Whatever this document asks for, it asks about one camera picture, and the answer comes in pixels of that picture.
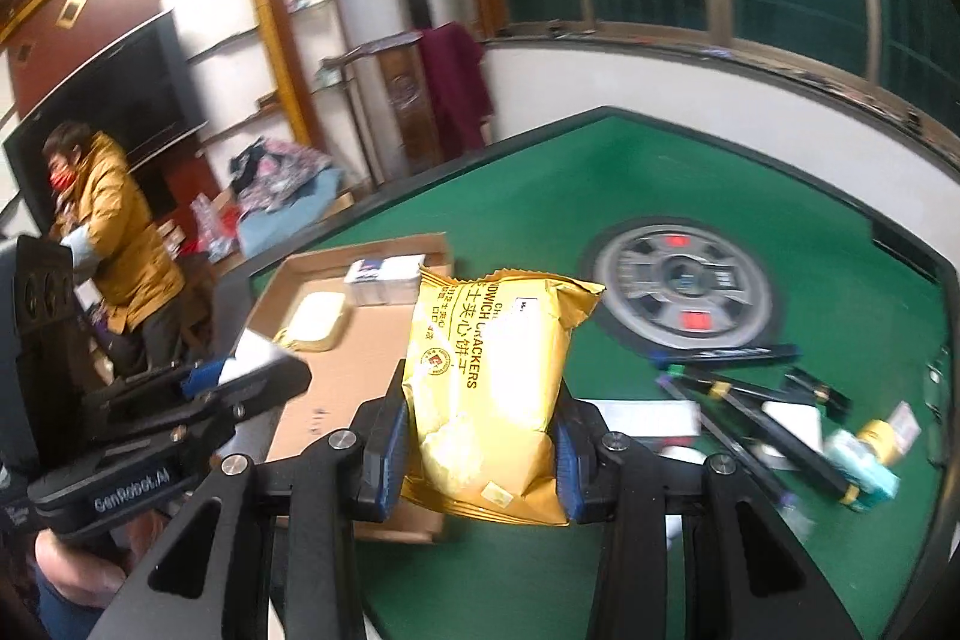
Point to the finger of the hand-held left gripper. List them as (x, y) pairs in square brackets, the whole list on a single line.
[(201, 379), (266, 385)]

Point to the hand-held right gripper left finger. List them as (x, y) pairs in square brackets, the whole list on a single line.
[(394, 449)]

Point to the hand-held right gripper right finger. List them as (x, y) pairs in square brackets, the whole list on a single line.
[(566, 471)]

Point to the white paper packet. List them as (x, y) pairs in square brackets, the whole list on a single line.
[(255, 355)]

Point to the brown cardboard box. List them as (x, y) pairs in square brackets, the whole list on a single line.
[(345, 370)]

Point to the yellow cracker packet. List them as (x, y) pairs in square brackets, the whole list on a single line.
[(480, 400)]

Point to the teal tissue pack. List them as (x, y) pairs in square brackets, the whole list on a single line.
[(862, 471)]

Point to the person's left forearm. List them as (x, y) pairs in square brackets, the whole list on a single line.
[(75, 557)]

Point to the pale yellow packet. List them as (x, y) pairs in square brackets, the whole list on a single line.
[(315, 319)]

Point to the person's blue jeans leg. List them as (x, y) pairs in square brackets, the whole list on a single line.
[(71, 614)]

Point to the pack of plastic bottles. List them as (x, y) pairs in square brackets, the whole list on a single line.
[(214, 227)]

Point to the white and blue box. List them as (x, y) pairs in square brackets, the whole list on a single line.
[(382, 280)]

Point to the light blue cloth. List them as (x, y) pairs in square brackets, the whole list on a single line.
[(289, 216)]

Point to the pile of patterned clothes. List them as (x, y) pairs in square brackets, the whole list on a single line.
[(281, 168)]

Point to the round grey table dial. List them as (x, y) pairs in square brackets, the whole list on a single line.
[(679, 284)]

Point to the small white block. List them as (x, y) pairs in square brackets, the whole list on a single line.
[(791, 421)]

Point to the black television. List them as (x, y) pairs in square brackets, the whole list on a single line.
[(112, 85)]

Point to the dark wooden stand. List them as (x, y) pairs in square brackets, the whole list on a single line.
[(401, 108)]

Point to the yellow cylinder speaker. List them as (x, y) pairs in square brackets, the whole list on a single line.
[(879, 437)]

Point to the pale pink box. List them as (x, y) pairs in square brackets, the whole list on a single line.
[(904, 422)]

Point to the maroon cloth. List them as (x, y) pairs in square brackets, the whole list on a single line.
[(454, 85)]

